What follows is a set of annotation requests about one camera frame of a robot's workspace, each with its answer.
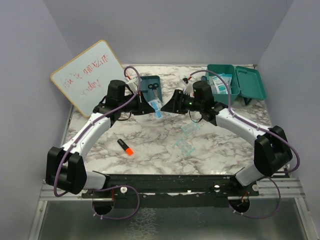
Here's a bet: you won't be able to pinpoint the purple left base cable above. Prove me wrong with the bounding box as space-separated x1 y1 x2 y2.
91 184 141 221

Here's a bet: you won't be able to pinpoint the teal plaster sheet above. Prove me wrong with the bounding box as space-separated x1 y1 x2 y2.
174 138 195 156
181 121 201 137

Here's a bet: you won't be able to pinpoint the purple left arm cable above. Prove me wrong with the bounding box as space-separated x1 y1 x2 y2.
53 65 142 198

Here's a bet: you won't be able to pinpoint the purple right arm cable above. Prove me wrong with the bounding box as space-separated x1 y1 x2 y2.
187 69 301 178

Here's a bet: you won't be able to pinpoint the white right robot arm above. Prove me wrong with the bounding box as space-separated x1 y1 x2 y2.
161 81 293 196

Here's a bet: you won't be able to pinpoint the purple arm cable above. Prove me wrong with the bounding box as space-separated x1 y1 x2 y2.
187 69 301 178
53 65 142 198

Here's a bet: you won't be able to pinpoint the teal divided tray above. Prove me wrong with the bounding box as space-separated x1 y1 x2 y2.
140 75 163 103

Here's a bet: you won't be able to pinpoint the yellow framed whiteboard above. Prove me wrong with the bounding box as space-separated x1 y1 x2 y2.
50 40 125 118

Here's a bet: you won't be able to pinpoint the blue alcohol pad sachets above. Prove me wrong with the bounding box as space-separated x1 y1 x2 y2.
148 98 163 119

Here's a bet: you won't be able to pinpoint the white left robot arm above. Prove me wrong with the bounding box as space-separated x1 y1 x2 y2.
45 80 155 198

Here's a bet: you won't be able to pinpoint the black handled scissors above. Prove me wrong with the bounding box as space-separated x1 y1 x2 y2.
148 83 159 100

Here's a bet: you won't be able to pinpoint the black orange highlighter marker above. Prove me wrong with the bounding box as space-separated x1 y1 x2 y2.
117 139 134 156

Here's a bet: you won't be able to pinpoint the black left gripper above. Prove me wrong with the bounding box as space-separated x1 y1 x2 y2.
119 90 156 116

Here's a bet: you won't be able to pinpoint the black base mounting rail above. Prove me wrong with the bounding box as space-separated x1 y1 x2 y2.
82 174 259 209

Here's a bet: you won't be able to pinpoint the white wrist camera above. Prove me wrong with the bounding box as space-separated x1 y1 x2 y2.
125 76 139 92
181 77 194 97

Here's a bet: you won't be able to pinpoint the small gauze dressing packet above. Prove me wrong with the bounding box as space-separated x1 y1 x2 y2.
208 76 227 94

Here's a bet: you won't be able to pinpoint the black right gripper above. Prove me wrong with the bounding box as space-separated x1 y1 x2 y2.
161 89 203 115

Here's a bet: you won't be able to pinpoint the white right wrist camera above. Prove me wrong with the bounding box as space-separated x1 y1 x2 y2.
181 77 194 97

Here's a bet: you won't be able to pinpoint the teal medicine kit box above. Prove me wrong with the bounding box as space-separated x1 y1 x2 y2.
205 64 267 105

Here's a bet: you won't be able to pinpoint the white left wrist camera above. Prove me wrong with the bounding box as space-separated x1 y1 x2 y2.
125 76 139 92

